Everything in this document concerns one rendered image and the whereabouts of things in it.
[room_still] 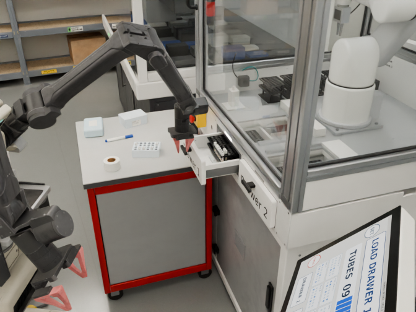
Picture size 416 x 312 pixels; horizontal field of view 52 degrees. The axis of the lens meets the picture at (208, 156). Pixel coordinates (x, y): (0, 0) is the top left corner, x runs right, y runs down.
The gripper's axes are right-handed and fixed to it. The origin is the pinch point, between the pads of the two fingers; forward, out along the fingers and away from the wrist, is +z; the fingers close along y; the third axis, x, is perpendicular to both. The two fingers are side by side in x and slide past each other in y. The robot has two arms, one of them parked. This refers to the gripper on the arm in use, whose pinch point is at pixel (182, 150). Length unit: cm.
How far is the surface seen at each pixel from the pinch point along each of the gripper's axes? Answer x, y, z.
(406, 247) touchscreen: -95, 19, -28
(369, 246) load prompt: -89, 16, -23
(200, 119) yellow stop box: 31.9, 17.7, 3.6
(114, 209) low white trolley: 14.0, -27.8, 33.7
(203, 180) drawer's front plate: -12.0, 4.9, 7.7
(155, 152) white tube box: 24.4, -6.4, 13.7
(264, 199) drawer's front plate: -37.5, 18.2, 1.6
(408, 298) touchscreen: -105, 11, -27
